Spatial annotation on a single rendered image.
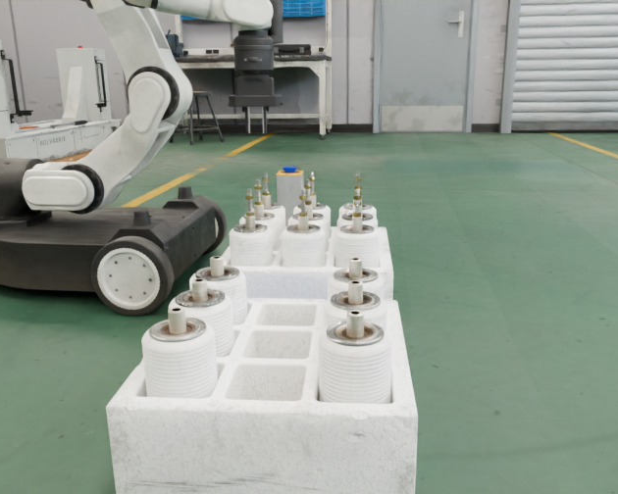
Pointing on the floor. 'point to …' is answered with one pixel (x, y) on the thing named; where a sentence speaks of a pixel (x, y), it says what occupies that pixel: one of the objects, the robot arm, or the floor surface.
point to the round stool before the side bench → (199, 118)
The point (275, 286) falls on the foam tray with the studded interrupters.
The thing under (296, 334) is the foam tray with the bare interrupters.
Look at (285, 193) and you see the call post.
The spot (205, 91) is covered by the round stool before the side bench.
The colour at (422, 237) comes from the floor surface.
